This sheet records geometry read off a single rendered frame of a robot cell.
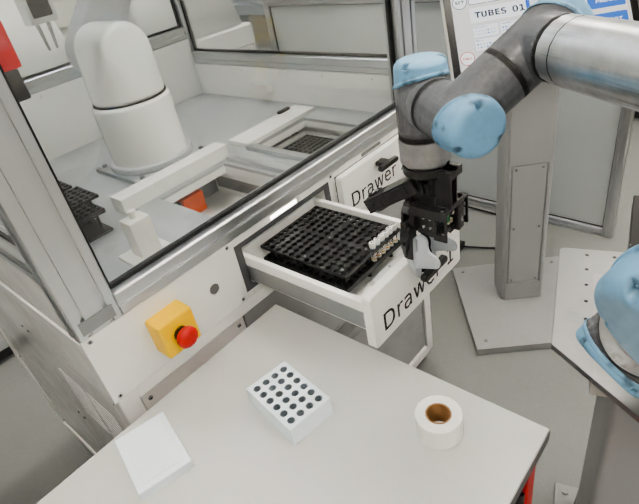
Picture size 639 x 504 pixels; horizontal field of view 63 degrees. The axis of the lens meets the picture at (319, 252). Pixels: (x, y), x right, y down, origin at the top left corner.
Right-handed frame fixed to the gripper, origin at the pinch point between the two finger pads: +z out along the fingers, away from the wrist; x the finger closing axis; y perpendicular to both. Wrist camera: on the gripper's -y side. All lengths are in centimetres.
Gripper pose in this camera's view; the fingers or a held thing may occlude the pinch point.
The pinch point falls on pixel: (421, 264)
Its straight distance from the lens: 92.4
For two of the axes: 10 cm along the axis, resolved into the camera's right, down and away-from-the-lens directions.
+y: 7.5, 2.6, -6.1
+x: 6.4, -5.2, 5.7
